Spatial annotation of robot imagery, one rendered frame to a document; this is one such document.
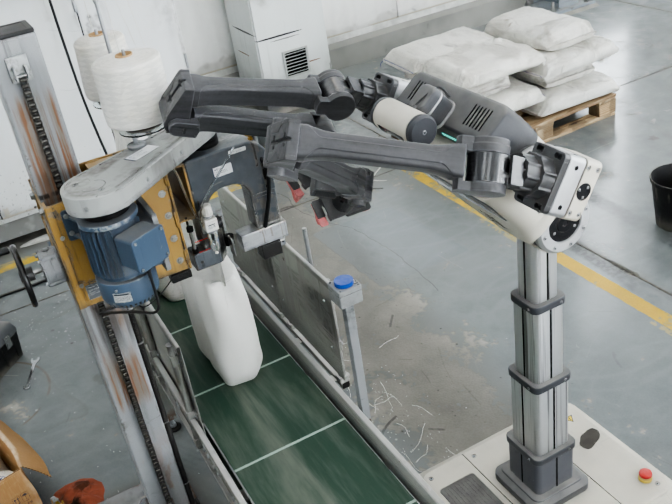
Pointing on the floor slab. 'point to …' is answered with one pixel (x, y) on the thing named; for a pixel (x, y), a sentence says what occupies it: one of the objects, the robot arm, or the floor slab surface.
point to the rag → (81, 492)
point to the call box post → (356, 360)
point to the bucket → (662, 195)
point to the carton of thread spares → (14, 493)
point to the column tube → (41, 175)
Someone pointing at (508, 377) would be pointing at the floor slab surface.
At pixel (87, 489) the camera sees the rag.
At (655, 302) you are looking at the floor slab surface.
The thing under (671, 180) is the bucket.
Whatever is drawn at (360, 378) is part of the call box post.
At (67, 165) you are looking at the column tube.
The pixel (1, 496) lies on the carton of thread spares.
